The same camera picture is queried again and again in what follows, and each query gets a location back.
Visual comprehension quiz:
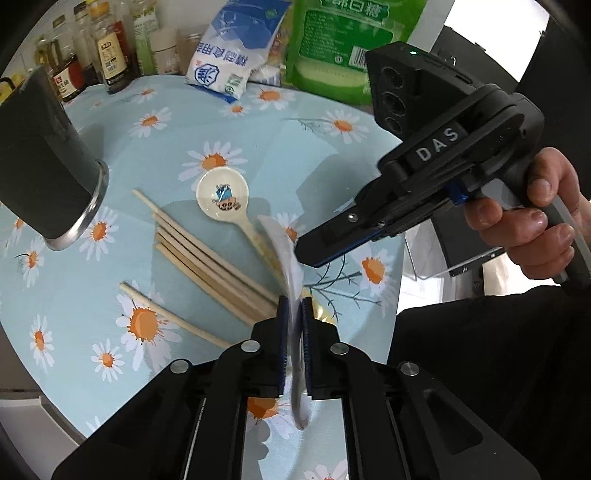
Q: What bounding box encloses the yellow oil bottle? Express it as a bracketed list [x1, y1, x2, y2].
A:
[32, 37, 51, 70]

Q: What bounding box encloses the green sugar bag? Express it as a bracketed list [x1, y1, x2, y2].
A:
[283, 0, 419, 100]

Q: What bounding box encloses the pale chopstick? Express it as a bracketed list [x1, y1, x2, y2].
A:
[119, 283, 233, 349]

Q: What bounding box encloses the white and blue salt bag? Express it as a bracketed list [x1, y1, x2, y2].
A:
[185, 0, 294, 103]

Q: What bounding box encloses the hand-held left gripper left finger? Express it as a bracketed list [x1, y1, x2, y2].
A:
[51, 295, 290, 480]

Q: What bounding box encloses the clear plastic packet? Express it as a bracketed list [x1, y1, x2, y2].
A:
[252, 28, 296, 86]

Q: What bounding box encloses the clear glass jar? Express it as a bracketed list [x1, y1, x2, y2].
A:
[178, 30, 204, 75]

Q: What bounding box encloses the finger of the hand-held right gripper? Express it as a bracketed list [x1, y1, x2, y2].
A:
[294, 209, 408, 268]

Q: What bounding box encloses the person's right hand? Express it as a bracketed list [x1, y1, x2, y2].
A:
[463, 147, 585, 281]

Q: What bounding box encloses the white cartoon print spoon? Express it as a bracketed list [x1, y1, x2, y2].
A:
[196, 167, 280, 282]

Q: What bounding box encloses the tall glass seasoning bottle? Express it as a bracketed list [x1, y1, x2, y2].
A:
[71, 2, 98, 79]

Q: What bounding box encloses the dark base seasoning jar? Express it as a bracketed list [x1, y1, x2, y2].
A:
[90, 4, 132, 95]

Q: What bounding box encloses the wooden chopstick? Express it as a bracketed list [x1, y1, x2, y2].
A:
[153, 243, 256, 327]
[153, 211, 279, 311]
[133, 188, 280, 301]
[155, 224, 274, 319]
[154, 233, 265, 322]

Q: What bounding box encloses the person's dark clothing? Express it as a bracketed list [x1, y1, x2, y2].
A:
[387, 284, 591, 480]

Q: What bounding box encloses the green package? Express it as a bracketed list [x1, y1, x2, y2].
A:
[131, 0, 158, 77]

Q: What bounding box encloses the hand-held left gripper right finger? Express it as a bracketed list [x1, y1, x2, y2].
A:
[301, 298, 542, 480]

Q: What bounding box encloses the white jar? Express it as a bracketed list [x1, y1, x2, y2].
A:
[151, 28, 181, 75]

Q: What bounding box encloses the dark cylindrical utensil holder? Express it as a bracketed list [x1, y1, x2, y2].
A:
[0, 65, 110, 252]

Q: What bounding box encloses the daisy print tablecloth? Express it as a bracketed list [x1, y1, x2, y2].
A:
[0, 74, 407, 480]

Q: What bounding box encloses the red label soy sauce bottle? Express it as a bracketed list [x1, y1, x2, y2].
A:
[46, 39, 88, 102]

